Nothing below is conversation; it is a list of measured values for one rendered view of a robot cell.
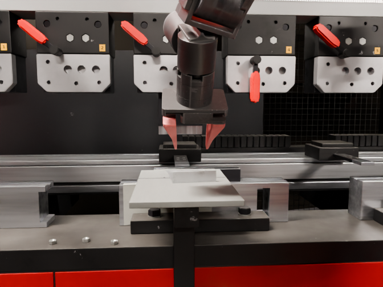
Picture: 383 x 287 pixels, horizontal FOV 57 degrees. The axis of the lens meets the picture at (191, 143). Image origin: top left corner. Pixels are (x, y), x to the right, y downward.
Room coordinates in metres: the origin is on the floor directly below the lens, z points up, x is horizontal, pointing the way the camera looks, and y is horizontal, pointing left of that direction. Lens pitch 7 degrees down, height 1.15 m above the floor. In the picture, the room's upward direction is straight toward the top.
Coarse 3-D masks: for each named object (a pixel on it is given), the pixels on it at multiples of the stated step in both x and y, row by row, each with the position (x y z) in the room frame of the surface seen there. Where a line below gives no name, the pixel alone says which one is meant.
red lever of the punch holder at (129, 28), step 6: (126, 24) 0.73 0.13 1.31; (126, 30) 0.73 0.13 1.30; (132, 30) 0.73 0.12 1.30; (132, 36) 0.73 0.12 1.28; (138, 36) 0.73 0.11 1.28; (144, 36) 0.73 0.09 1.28; (138, 42) 0.73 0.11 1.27; (144, 42) 0.73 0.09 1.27; (150, 48) 0.74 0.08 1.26; (156, 48) 0.73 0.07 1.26; (156, 54) 0.73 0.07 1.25
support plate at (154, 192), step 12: (144, 180) 0.69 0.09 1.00; (156, 180) 0.69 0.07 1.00; (168, 180) 0.69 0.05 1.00; (216, 180) 0.69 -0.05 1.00; (228, 180) 0.69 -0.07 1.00; (144, 192) 0.59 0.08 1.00; (156, 192) 0.59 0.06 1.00; (168, 192) 0.59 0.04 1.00; (180, 192) 0.59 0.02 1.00; (192, 192) 0.59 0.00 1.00; (204, 192) 0.59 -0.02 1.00; (216, 192) 0.59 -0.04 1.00; (228, 192) 0.59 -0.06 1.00; (132, 204) 0.53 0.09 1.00; (144, 204) 0.53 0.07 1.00; (156, 204) 0.53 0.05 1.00; (168, 204) 0.53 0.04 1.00; (180, 204) 0.54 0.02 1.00; (192, 204) 0.54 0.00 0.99; (204, 204) 0.54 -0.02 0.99; (216, 204) 0.54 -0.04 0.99; (228, 204) 0.54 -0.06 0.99; (240, 204) 0.54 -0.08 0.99
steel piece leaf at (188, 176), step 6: (168, 174) 0.74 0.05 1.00; (174, 174) 0.66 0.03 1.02; (180, 174) 0.66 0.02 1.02; (186, 174) 0.67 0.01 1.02; (192, 174) 0.67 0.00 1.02; (198, 174) 0.67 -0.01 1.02; (204, 174) 0.67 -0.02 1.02; (210, 174) 0.67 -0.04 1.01; (174, 180) 0.66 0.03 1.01; (180, 180) 0.66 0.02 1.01; (186, 180) 0.67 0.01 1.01; (192, 180) 0.67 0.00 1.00; (198, 180) 0.67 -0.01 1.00; (204, 180) 0.67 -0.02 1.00; (210, 180) 0.67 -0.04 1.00
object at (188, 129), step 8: (160, 96) 0.80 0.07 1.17; (160, 104) 0.80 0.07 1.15; (160, 112) 0.80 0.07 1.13; (160, 120) 0.80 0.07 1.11; (176, 120) 0.81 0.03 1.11; (160, 128) 0.81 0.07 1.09; (176, 128) 0.81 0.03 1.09; (184, 128) 0.82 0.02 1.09; (192, 128) 0.82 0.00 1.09; (200, 128) 0.82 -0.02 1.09
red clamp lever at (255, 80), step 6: (252, 60) 0.74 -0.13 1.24; (258, 60) 0.74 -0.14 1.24; (252, 66) 0.76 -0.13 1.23; (252, 72) 0.76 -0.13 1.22; (252, 78) 0.75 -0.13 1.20; (258, 78) 0.75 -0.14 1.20; (252, 84) 0.75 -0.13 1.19; (258, 84) 0.75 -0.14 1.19; (252, 90) 0.75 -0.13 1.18; (258, 90) 0.75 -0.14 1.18; (252, 96) 0.75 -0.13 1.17; (258, 96) 0.75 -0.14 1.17
